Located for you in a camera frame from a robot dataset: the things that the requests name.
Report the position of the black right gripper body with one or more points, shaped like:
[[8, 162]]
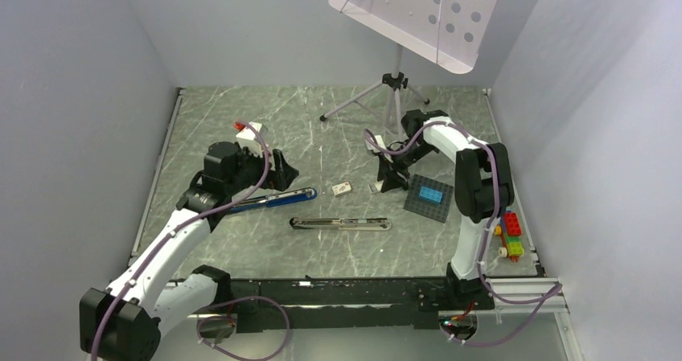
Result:
[[402, 160]]

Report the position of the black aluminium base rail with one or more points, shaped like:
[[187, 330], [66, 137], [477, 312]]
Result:
[[420, 302]]

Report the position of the white perforated music stand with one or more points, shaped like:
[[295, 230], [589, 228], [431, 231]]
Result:
[[447, 33]]

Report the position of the colourful lego toy car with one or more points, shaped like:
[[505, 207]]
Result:
[[509, 232]]

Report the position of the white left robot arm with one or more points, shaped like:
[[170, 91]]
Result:
[[160, 252]]

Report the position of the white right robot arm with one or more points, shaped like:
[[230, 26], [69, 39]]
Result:
[[483, 186]]

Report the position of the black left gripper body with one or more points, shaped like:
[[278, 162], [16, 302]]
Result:
[[255, 169]]

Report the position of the staple box tray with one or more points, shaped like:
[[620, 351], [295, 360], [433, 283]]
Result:
[[375, 187]]

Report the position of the black silver stapler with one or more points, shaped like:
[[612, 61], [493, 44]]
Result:
[[342, 224]]

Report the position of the white staple box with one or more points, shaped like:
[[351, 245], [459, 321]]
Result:
[[341, 189]]

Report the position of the dark grey lego baseplate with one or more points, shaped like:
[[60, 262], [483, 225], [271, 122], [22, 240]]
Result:
[[436, 212]]

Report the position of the blue lego brick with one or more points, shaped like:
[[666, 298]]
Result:
[[430, 195]]

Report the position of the blue black stapler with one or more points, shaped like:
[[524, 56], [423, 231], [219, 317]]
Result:
[[276, 200]]

